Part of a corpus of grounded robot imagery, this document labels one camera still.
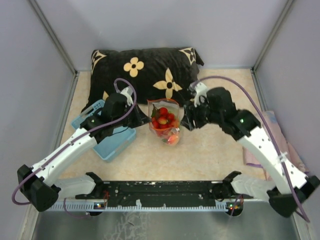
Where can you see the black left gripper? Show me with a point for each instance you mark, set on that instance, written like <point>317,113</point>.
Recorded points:
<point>141,118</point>

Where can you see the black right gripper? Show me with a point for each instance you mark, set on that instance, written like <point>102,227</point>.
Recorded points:
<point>190,115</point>

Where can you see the red strawberry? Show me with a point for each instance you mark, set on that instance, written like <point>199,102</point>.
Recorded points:
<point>170,117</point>
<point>162,120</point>
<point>163,111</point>

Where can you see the orange peach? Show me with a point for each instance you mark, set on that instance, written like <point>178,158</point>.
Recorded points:
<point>173,139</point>

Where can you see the clear zip top bag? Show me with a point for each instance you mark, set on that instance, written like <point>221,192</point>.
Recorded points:
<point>164,131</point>

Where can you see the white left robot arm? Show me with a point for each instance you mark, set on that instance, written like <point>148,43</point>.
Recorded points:
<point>40,183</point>

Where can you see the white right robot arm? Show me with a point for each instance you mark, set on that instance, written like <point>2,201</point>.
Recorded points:
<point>288,186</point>

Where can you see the light blue plastic basket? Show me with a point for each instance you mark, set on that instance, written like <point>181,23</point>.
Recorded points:
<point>109,148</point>

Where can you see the black floral pillow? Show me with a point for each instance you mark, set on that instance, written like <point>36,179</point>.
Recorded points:
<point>155,73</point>

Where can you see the pink cloth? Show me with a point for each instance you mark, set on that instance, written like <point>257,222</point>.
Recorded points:
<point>283,144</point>

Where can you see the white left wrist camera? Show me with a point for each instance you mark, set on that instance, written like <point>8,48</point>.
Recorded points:
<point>128,92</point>

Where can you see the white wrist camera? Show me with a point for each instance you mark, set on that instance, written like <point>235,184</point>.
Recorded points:
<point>128,92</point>
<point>198,90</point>

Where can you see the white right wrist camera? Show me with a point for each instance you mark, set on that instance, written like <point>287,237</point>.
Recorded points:
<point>198,90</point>

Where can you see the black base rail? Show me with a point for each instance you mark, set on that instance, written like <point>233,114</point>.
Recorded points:
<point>161,193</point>

